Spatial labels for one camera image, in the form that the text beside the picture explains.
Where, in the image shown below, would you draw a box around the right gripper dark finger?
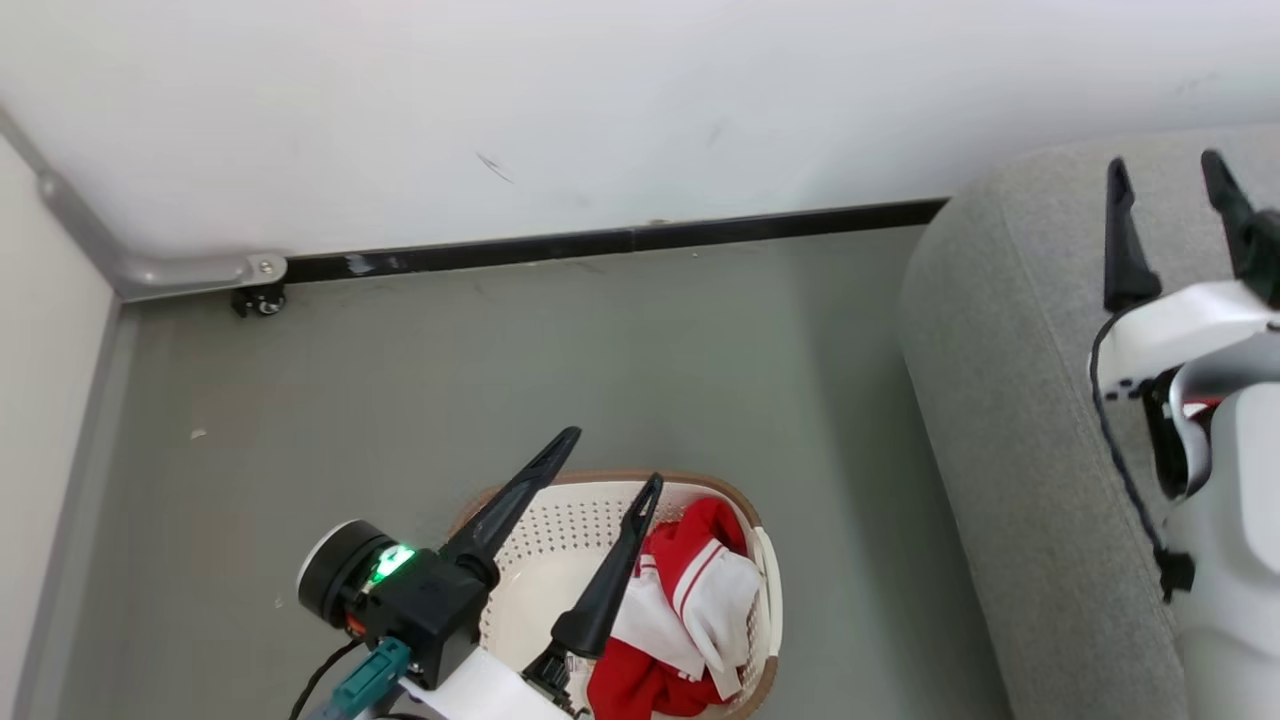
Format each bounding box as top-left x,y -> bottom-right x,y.
1102,156 -> 1164,314
1200,149 -> 1280,307

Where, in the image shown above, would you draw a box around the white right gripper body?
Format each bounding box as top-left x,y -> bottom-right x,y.
1088,279 -> 1280,402

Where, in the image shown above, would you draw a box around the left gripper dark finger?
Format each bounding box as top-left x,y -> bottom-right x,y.
550,472 -> 665,660
439,425 -> 583,587

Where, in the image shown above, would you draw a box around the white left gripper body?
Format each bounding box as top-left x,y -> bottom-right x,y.
398,643 -> 593,720

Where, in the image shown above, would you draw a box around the red garment white striped cuffs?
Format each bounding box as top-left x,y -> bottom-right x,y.
587,496 -> 765,720

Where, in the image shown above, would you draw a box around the cream perforated laundry basket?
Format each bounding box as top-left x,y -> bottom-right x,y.
446,469 -> 784,720

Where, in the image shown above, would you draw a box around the grey fabric sofa seat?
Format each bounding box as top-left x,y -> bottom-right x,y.
897,124 -> 1280,720

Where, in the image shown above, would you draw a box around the black cylindrical motor unit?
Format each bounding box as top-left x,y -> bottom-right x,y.
296,518 -> 403,630

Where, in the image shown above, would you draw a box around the black baseboard strip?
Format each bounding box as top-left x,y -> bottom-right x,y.
284,197 -> 950,285

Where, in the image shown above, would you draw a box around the small black caster wheel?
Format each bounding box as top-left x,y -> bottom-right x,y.
231,284 -> 288,319

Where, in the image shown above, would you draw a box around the teal cable connector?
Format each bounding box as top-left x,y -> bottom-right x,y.
322,637 -> 412,720

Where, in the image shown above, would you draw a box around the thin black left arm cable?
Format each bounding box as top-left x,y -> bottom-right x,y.
289,640 -> 367,720

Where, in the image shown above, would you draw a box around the silver metal frame rail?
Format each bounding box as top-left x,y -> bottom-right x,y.
0,104 -> 290,303

